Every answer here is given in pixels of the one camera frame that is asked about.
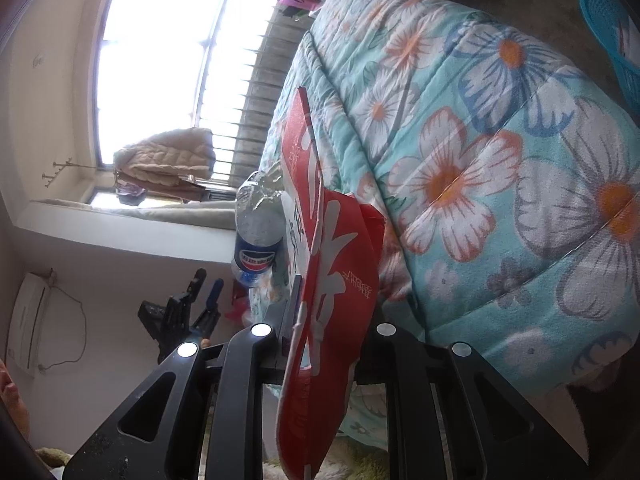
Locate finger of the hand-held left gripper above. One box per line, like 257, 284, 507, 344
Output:
181, 268, 207, 307
200, 278, 225, 335

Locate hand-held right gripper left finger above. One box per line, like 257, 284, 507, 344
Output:
62, 275, 305, 480

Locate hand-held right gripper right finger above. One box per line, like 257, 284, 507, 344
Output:
355, 324, 589, 480

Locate red white snack bag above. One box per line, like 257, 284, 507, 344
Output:
275, 87, 387, 480

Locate clear plastic bottle blue label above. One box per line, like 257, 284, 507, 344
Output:
231, 170, 287, 289

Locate purple cloth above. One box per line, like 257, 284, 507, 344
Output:
114, 182, 147, 206

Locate white air conditioner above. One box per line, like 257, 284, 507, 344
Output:
7, 272, 54, 377

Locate beige puffer jacket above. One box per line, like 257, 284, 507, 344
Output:
113, 127, 216, 187

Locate metal window railing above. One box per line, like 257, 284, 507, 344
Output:
191, 7, 322, 187

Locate floral blanket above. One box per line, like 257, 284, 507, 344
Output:
249, 0, 640, 461

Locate blue plastic basket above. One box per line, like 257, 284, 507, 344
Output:
578, 0, 640, 122

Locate air conditioner cable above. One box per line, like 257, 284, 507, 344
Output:
37, 282, 89, 375

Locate wall coat hooks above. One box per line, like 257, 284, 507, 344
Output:
42, 157, 97, 189

